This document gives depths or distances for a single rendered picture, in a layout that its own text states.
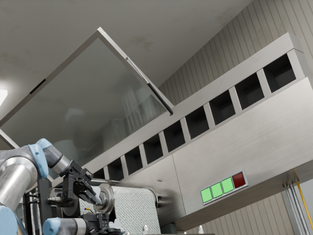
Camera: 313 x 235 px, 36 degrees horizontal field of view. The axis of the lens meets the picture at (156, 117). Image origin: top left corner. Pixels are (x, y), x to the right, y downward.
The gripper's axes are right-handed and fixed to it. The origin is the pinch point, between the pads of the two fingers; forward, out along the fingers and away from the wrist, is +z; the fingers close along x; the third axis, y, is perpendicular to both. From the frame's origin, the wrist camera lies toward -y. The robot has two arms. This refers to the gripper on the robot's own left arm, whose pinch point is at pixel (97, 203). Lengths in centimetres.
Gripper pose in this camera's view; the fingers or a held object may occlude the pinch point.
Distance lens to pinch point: 204.0
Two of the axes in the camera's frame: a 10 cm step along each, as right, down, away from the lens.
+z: 6.8, 6.9, 2.5
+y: 3.1, -5.8, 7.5
